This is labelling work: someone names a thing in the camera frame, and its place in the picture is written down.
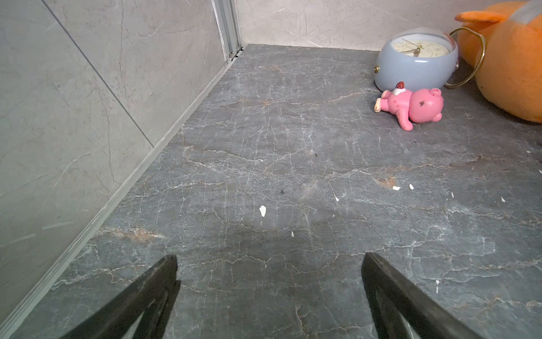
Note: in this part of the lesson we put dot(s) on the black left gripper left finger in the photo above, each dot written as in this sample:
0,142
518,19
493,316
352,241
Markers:
149,300

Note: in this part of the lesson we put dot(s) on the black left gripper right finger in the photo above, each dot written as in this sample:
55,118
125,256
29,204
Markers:
396,302

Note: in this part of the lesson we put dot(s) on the small pink pig toy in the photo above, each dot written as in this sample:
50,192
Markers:
421,106

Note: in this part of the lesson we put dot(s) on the small grey alarm clock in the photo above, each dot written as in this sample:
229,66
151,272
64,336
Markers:
423,58

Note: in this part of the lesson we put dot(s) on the orange plush fish toy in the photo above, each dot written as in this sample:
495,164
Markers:
510,77

